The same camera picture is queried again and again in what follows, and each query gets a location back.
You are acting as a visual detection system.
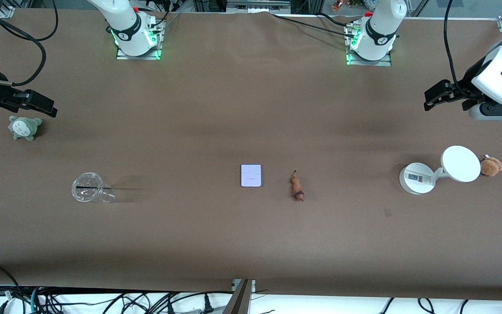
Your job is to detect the grey totoro plush toy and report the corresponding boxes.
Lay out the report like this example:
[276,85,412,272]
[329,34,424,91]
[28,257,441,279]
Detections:
[8,115,43,141]

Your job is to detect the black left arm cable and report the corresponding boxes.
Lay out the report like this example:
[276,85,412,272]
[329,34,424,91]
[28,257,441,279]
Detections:
[444,0,474,99]

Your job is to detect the clear plastic cup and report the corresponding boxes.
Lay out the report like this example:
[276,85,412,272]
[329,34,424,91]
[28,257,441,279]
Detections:
[71,172,116,204]

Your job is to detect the teal cable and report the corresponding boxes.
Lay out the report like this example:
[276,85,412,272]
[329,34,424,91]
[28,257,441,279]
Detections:
[30,286,42,314]

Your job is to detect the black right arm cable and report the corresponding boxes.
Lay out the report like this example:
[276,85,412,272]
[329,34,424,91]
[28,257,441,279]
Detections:
[0,0,59,87]

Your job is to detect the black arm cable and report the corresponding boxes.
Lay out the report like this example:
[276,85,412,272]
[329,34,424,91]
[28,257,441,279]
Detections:
[444,0,474,99]
[0,0,59,87]

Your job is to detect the long black table cable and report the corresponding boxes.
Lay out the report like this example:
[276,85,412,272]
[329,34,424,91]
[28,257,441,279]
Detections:
[271,14,357,37]

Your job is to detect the aluminium profile post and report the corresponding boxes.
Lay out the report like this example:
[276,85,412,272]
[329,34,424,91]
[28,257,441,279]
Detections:
[222,279,256,314]

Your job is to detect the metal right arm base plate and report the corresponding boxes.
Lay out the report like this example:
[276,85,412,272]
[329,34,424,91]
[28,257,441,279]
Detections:
[115,19,163,61]

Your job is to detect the lavender phone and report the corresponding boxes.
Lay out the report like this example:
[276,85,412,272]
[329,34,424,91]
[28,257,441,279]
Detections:
[240,164,262,188]

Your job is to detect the white round-headed stand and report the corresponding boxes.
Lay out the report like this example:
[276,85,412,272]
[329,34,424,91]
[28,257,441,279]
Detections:
[399,145,482,195]

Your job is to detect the brown table cover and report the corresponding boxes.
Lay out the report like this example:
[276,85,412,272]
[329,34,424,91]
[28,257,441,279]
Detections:
[0,9,502,301]

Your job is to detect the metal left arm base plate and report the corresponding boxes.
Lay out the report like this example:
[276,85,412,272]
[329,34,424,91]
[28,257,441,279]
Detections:
[346,24,392,67]

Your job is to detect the brown toy dog figurine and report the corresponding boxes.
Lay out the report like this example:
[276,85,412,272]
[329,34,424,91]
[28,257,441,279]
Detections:
[290,170,305,202]

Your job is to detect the brown plush toy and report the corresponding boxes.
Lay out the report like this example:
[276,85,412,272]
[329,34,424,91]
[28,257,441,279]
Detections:
[480,155,502,177]

